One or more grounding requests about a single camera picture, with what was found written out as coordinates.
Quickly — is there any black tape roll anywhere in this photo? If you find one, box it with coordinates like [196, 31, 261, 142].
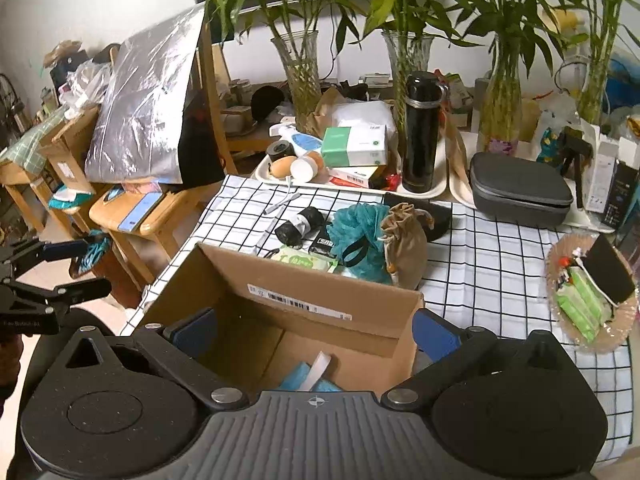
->
[266, 139, 296, 162]

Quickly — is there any blue smartphone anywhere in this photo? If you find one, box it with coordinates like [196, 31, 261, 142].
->
[118, 192, 164, 233]

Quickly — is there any green wet wipes pack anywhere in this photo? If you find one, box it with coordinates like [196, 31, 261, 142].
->
[555, 266, 613, 342]

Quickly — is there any green wipes pack on table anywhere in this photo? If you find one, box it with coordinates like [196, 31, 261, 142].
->
[269, 246, 338, 273]

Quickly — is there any wooden chair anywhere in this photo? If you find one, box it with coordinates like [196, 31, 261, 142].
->
[89, 24, 238, 287]

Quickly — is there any brown woven basket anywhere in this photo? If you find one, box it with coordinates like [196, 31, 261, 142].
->
[544, 233, 639, 353]

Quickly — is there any white serving tray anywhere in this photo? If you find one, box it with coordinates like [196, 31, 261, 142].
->
[252, 134, 448, 201]

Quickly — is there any red white flat box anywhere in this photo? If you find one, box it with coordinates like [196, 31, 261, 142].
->
[328, 166, 386, 188]

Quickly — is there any glass vase with bamboo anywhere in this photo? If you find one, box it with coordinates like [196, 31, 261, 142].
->
[271, 32, 321, 136]

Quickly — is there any brown paper bag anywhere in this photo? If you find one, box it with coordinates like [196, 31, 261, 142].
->
[304, 87, 347, 139]

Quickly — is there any cardboard box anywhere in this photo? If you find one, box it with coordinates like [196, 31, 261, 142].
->
[142, 244, 423, 396]

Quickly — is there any black thermos bottle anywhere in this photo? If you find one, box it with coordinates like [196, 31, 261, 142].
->
[402, 70, 446, 193]

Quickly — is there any white capped pill bottle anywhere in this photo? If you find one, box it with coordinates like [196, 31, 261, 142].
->
[290, 155, 321, 183]

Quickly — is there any teal bath loofah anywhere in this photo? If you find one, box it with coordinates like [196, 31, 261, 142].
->
[326, 203, 392, 285]

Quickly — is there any checkered white tablecloth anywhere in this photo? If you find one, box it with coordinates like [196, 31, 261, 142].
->
[122, 176, 634, 465]

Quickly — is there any grey zippered hard case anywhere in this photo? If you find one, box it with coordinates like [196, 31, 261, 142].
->
[469, 152, 574, 228]

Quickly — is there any green white tissue box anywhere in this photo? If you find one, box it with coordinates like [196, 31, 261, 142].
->
[321, 125, 387, 168]

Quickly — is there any black foam sponge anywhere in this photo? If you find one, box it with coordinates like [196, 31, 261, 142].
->
[383, 193, 452, 242]

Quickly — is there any tan drawstring pouch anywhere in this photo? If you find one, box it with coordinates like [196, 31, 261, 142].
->
[381, 203, 435, 290]

